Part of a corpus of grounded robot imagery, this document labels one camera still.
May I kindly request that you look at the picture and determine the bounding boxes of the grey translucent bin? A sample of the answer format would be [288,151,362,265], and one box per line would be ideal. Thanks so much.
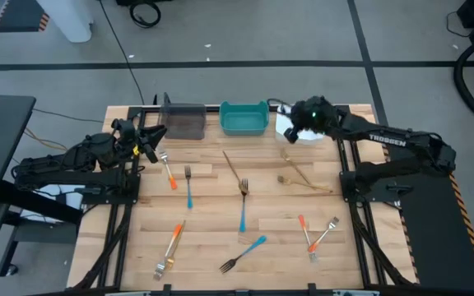
[159,102,207,141]

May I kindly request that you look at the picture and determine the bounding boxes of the small hazard-striped black mat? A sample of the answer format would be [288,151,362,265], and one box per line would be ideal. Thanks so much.
[0,0,52,33]

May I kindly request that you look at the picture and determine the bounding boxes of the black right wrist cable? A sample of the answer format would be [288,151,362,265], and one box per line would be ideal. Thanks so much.
[267,97,292,113]

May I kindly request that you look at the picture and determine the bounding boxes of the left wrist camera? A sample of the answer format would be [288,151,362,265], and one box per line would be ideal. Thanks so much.
[144,141,160,164]

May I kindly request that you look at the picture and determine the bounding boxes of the white papers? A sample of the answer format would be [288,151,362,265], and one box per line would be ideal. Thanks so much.
[18,183,86,224]

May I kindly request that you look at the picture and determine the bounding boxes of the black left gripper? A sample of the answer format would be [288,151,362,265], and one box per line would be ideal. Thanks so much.
[125,125,169,159]

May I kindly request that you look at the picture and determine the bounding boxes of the orange-handled silver fork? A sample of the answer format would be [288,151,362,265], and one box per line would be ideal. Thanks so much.
[307,215,341,254]
[297,214,319,264]
[152,223,184,282]
[158,150,179,191]

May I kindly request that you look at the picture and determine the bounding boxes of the teal plastic bin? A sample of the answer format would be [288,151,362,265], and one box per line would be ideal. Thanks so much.
[219,100,270,136]

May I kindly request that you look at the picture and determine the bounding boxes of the white pillar base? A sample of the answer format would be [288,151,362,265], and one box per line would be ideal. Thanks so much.
[35,0,95,44]

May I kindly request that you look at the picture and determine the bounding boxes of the white plastic bin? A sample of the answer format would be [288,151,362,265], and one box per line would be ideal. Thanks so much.
[275,104,325,144]

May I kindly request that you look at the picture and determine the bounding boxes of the yellow floor cable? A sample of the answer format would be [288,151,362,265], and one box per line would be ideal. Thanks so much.
[22,127,69,152]

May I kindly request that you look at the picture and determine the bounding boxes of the large hazard-striped black mat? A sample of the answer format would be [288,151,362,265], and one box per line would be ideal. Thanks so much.
[384,143,474,292]

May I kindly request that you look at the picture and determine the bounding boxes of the blue-handled black fork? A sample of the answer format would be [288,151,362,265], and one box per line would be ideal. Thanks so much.
[219,234,268,275]
[238,178,249,234]
[184,164,194,210]

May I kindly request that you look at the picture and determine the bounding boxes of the black aluminium table frame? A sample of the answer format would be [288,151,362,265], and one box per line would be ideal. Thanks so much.
[72,104,419,296]

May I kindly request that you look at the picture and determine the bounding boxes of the coiled black cable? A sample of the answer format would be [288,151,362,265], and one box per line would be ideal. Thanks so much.
[128,0,162,29]

